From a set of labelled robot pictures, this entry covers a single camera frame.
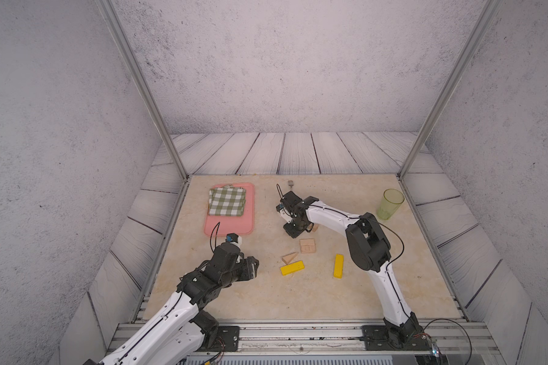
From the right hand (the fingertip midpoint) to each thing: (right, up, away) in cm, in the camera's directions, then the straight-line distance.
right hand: (292, 231), depth 99 cm
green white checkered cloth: (-31, +13, +11) cm, 35 cm away
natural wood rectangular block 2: (+6, -4, -3) cm, 8 cm away
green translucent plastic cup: (+40, +14, -5) cm, 43 cm away
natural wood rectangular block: (+6, -6, -5) cm, 10 cm away
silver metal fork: (0, +21, +19) cm, 29 cm away
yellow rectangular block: (-1, -12, -10) cm, 16 cm away
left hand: (-14, -8, -21) cm, 26 cm away
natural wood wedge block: (-2, -9, -9) cm, 13 cm away
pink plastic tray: (-33, +2, +4) cm, 33 cm away
